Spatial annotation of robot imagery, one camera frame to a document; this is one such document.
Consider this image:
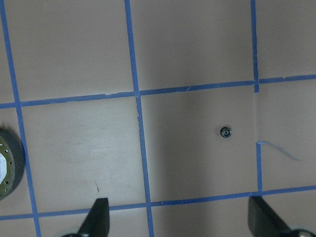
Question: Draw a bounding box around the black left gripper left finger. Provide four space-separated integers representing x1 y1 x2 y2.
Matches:
77 198 109 237

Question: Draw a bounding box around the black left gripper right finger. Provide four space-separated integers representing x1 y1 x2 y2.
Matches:
248 196 292 237

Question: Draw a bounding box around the small black bearing gear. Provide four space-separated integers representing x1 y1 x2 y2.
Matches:
220 126 232 138

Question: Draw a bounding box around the loose blue tape thread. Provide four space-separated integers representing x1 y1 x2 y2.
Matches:
256 140 301 162

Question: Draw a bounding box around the dark curved brake shoe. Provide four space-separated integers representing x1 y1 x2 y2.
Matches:
0 128 25 200

